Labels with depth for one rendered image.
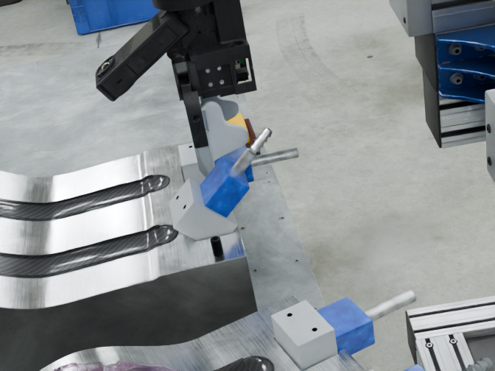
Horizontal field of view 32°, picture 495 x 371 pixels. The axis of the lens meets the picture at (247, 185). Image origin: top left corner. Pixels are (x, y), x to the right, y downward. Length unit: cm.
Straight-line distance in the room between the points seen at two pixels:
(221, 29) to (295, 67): 251
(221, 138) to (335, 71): 242
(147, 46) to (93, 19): 329
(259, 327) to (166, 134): 54
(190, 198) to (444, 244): 153
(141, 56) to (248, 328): 29
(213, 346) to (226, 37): 32
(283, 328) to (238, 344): 6
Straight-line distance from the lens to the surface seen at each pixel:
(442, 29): 122
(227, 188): 85
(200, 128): 91
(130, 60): 90
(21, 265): 93
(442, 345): 170
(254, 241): 102
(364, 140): 283
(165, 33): 89
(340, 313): 79
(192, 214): 86
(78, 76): 157
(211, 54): 89
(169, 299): 86
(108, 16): 417
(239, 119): 121
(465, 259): 228
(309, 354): 76
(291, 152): 99
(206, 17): 90
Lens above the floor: 138
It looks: 31 degrees down
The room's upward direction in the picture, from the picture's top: 11 degrees counter-clockwise
